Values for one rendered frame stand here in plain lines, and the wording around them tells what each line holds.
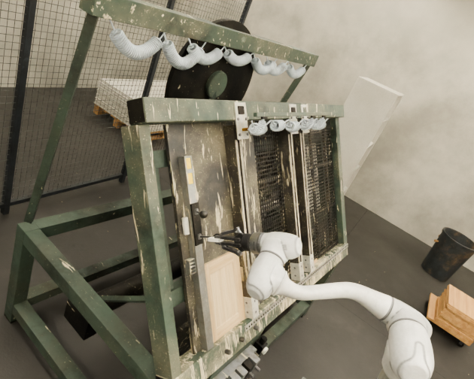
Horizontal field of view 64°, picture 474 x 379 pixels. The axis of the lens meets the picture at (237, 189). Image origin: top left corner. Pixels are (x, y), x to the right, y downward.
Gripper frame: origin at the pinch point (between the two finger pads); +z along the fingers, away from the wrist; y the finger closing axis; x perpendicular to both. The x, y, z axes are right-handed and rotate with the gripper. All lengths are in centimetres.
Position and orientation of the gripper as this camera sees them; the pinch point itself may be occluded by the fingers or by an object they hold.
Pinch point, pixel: (215, 239)
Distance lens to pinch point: 170.9
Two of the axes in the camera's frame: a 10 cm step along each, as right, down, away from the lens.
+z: -8.1, 0.1, 5.8
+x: 5.7, -1.6, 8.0
